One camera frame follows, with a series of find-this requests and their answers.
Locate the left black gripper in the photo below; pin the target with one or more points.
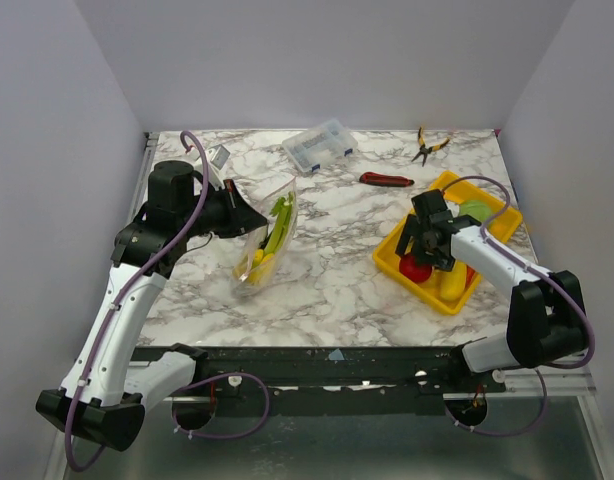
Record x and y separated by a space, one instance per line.
241 215

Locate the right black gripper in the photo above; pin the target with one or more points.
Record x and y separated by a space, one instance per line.
422 240

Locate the toy celery stalk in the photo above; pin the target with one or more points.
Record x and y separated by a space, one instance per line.
282 212

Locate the red toy apple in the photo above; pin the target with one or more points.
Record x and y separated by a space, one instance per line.
413 270

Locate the clear zip top bag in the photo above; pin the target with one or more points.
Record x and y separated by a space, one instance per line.
257 239

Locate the yellow toy banana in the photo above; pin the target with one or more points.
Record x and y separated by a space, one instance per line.
255 269

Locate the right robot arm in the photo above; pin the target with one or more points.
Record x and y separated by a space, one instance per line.
546 318

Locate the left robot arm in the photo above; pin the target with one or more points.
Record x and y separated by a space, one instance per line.
101 399

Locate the red black utility knife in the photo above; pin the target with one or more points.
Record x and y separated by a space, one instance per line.
382 180

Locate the green toy cabbage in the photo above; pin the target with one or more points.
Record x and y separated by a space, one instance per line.
478 210

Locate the yellow black pliers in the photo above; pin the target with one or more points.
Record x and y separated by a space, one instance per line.
425 150

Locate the yellow toy lemon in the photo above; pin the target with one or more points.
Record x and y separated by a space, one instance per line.
452 283

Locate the orange toy carrot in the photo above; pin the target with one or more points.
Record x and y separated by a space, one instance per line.
470 273

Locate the yellow plastic tray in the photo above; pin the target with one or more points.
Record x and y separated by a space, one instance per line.
501 228

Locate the clear plastic organizer box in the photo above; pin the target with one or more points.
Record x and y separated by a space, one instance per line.
319 147

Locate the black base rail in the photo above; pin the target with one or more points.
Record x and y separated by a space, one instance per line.
332 381

